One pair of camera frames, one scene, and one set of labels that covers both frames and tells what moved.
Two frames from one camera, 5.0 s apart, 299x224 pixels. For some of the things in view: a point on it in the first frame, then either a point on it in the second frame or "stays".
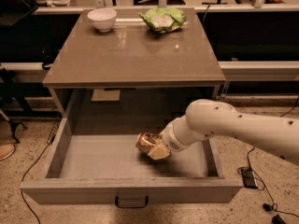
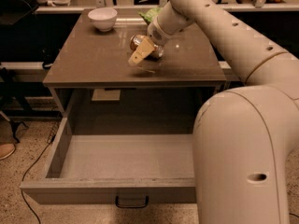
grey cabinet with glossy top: x=133 y=79 stays
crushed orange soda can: x=145 y=141 -> x=135 y=42
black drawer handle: x=132 y=206 stays
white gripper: x=168 y=137 -> x=156 y=35
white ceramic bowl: x=103 y=19 stays
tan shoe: x=7 y=150 stays
